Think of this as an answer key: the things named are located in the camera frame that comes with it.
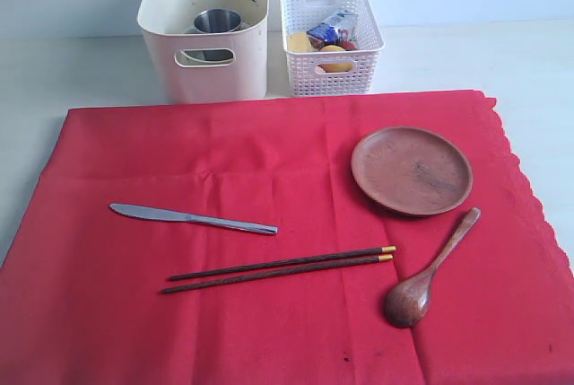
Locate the cream plastic bin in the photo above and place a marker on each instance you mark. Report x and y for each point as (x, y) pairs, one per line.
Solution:
(163, 23)

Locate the white enamel bowl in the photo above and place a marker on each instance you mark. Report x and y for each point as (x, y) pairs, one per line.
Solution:
(188, 56)

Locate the brown wooden plate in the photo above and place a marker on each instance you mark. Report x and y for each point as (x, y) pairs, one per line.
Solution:
(411, 171)

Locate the yellow lemon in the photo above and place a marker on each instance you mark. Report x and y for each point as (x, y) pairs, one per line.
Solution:
(335, 67)

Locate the stainless steel cup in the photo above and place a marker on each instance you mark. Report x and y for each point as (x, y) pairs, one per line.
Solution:
(217, 20)

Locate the white perforated plastic basket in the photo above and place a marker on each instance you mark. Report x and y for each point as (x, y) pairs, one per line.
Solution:
(301, 15)

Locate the upper brown wooden chopstick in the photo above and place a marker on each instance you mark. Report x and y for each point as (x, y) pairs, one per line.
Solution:
(287, 262)

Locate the lower brown wooden chopstick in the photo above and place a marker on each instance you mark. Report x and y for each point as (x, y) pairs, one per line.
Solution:
(280, 271)

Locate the red sausage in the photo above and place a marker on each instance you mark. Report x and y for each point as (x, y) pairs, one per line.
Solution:
(347, 45)

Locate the steel table knife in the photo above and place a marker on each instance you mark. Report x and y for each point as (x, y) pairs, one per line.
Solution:
(165, 215)

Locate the red tablecloth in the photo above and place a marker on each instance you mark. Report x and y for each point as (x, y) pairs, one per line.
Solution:
(80, 288)

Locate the blue white milk carton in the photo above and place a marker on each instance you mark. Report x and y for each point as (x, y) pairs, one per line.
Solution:
(334, 28)

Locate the brown wooden chopstick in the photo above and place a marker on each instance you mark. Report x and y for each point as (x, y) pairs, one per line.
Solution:
(280, 271)
(287, 262)

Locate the yellow cheese wedge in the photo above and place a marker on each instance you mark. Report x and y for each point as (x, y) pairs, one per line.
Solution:
(299, 43)

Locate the brown wooden spoon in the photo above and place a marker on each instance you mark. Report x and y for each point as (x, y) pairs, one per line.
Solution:
(406, 304)

